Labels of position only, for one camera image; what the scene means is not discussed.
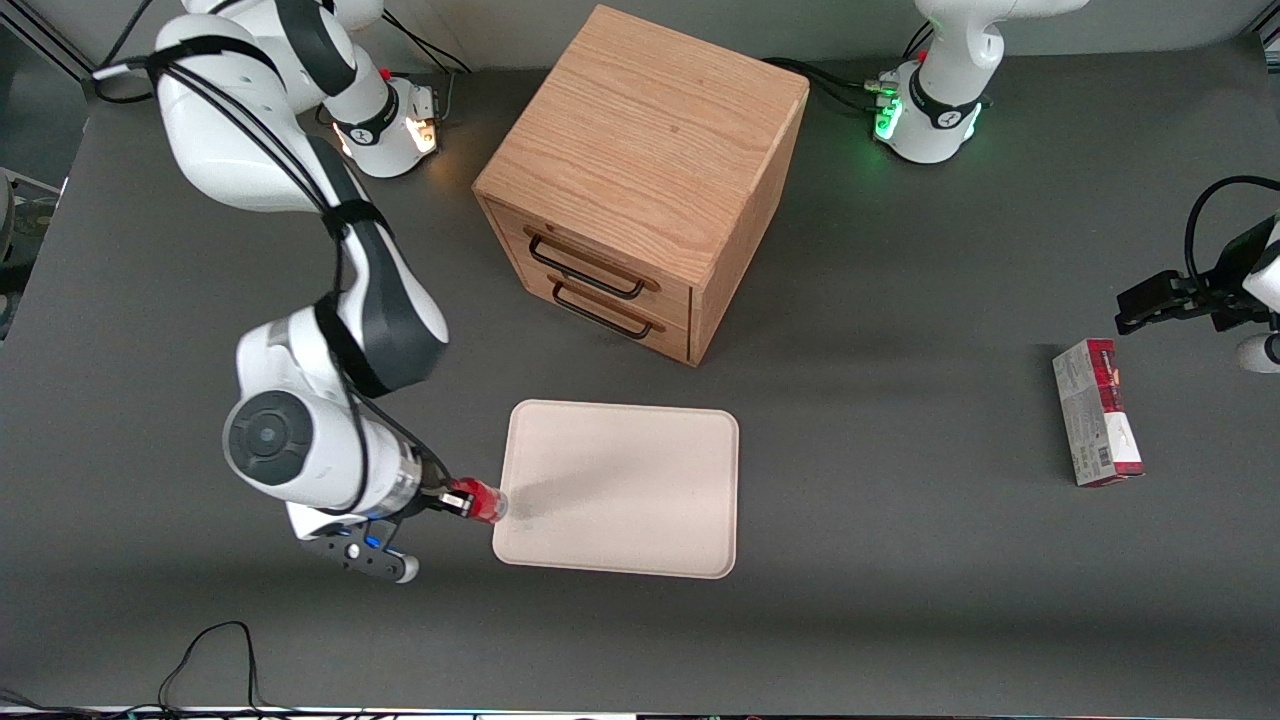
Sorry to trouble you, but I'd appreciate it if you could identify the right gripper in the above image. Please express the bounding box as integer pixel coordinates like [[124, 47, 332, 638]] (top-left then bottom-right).
[[285, 483, 474, 542]]

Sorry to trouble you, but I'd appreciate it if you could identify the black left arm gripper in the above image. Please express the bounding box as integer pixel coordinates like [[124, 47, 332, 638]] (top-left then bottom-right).
[[1115, 235, 1273, 336]]

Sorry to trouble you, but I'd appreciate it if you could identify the red coke bottle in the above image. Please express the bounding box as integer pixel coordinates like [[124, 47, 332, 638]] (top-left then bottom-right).
[[450, 478, 509, 526]]

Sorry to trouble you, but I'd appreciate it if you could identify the white rectangular tray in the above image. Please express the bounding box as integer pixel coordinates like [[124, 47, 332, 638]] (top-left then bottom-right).
[[492, 399, 740, 580]]

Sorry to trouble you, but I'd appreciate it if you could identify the red and white carton box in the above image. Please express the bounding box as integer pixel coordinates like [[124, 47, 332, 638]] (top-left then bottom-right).
[[1052, 338, 1145, 488]]

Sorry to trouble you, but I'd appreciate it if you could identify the wooden drawer front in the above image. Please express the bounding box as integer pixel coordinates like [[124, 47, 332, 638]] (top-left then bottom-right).
[[520, 268, 691, 362], [492, 203, 693, 321]]

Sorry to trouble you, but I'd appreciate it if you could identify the wooden two-drawer cabinet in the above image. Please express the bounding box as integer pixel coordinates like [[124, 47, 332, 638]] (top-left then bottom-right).
[[472, 4, 810, 367]]

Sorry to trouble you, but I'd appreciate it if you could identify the black looped cable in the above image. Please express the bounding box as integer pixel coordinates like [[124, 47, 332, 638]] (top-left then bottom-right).
[[1184, 175, 1280, 293]]

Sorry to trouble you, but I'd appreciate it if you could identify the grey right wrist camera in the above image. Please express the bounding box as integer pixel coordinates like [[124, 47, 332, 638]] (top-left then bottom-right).
[[300, 528, 420, 585]]

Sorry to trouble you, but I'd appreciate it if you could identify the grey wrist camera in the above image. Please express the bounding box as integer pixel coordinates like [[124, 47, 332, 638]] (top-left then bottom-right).
[[300, 528, 420, 585], [1236, 333, 1280, 375]]

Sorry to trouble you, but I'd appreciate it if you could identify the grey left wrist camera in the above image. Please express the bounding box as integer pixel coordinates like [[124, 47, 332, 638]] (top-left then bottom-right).
[[1236, 333, 1280, 375]]

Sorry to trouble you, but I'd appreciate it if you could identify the black drawer handle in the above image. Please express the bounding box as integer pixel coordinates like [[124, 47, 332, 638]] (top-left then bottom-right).
[[553, 283, 653, 339], [527, 235, 646, 300]]

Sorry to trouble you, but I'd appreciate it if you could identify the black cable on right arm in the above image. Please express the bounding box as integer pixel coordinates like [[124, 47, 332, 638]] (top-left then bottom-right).
[[95, 35, 451, 521]]

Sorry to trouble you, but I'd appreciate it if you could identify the black cable on table edge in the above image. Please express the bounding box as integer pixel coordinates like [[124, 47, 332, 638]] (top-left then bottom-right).
[[0, 620, 301, 719]]

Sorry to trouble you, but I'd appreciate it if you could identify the black cable bundle behind cabinet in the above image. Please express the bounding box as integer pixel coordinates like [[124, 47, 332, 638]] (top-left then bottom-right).
[[765, 57, 896, 113]]

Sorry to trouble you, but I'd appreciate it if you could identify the black cable at right arm base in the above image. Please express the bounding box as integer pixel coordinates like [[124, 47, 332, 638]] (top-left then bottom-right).
[[383, 10, 473, 76]]

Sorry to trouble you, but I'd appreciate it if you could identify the black cable near frame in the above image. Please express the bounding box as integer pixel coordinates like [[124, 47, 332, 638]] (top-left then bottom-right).
[[92, 0, 159, 104]]

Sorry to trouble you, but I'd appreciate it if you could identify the aluminium frame profile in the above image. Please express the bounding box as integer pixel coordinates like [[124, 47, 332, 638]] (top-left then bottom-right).
[[0, 0, 93, 83]]

